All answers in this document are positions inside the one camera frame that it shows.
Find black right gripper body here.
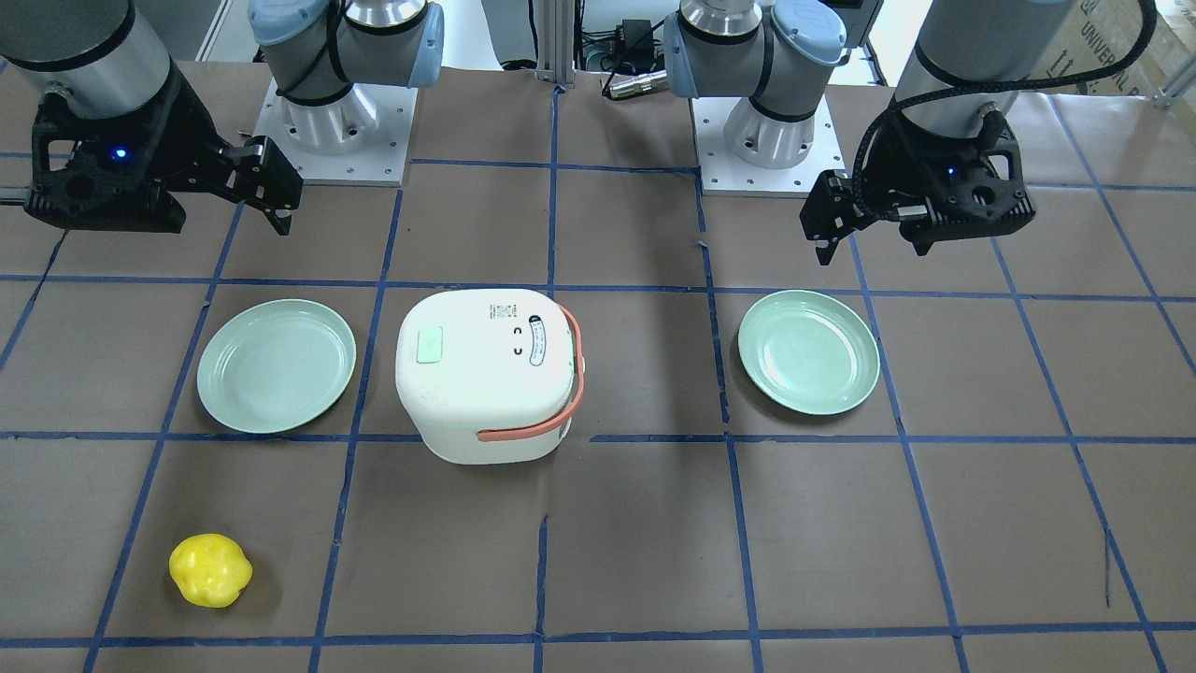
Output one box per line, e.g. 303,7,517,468
25,65,245,234

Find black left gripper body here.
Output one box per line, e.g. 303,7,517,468
861,110,1035,256

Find green plate near left arm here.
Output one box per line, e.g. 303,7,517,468
736,290,880,416

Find green plate near right arm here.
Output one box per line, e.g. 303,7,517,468
196,298,356,435

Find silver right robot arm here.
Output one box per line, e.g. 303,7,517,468
4,1,445,235

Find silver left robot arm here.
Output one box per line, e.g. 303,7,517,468
663,1,1073,265

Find white rice cooker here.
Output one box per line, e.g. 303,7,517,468
393,287,586,465

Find cardboard box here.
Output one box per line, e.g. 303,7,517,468
1043,1,1195,94

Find black power adapter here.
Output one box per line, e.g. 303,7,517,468
614,19,655,54

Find yellow toy pepper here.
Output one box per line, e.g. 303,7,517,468
167,533,254,608

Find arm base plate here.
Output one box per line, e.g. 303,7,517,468
691,97,846,197
254,80,420,188

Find aluminium frame post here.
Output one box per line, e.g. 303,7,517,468
527,1,582,91

